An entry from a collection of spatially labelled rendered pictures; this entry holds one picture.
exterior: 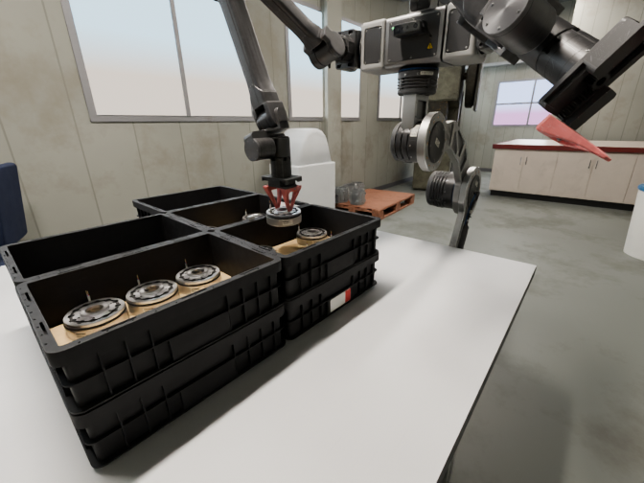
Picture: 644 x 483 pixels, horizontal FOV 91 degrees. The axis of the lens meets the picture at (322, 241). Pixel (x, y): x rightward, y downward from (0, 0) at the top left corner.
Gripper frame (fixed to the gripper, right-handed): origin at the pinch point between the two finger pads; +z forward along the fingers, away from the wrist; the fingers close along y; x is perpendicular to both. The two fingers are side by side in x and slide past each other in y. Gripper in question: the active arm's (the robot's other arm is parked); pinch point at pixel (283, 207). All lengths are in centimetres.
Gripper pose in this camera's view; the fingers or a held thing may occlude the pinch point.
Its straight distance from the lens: 93.9
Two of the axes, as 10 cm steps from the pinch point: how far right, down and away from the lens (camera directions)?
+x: 6.0, -3.1, 7.4
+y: 8.0, 2.2, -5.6
